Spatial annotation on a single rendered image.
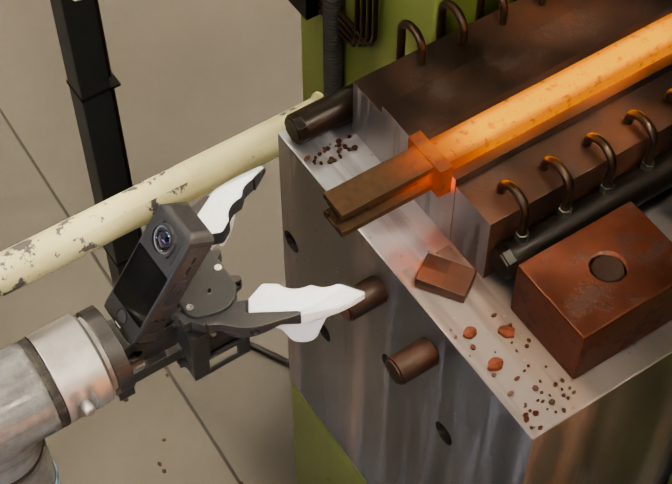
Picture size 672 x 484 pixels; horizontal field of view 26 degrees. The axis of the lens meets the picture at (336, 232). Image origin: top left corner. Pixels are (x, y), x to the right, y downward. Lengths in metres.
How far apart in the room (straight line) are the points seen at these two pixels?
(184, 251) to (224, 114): 1.52
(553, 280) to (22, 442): 0.43
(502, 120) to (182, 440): 1.10
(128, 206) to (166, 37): 1.09
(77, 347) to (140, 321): 0.05
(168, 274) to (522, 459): 0.34
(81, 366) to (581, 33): 0.54
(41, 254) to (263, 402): 0.70
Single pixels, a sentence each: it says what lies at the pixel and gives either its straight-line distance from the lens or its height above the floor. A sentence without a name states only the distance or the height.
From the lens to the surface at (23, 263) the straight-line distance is 1.62.
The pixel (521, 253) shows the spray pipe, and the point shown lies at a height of 0.97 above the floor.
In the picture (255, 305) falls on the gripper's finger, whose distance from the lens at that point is 1.12.
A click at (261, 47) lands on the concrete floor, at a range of 2.67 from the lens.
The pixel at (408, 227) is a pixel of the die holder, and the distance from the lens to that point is 1.27.
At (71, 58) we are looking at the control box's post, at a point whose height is 0.67.
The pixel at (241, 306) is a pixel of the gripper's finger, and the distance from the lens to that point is 1.12.
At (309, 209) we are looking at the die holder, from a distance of 1.35.
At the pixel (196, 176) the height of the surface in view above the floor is 0.64.
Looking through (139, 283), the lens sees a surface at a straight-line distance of 1.10.
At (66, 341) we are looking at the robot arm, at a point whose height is 1.01.
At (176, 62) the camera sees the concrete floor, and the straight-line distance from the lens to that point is 2.66.
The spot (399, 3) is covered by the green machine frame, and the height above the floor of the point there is 0.90.
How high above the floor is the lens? 1.94
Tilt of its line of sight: 54 degrees down
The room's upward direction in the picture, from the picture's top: straight up
